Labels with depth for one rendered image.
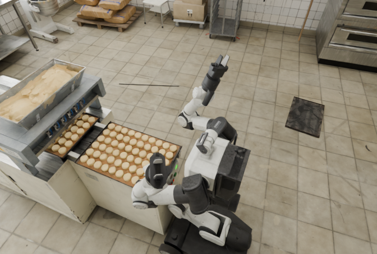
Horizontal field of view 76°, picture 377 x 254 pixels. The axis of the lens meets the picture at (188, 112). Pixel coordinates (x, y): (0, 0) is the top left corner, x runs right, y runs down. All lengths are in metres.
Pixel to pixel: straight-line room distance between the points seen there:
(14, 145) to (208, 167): 1.09
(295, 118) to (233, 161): 2.19
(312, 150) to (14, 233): 3.09
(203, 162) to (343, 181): 2.03
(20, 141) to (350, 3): 3.94
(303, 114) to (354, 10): 1.57
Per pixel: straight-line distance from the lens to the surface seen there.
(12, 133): 1.76
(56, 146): 1.92
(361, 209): 2.95
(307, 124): 3.35
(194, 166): 1.23
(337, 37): 4.30
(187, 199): 1.18
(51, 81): 1.82
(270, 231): 2.50
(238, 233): 2.05
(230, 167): 1.24
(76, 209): 2.30
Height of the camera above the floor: 2.27
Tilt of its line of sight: 46 degrees down
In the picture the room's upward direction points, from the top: straight up
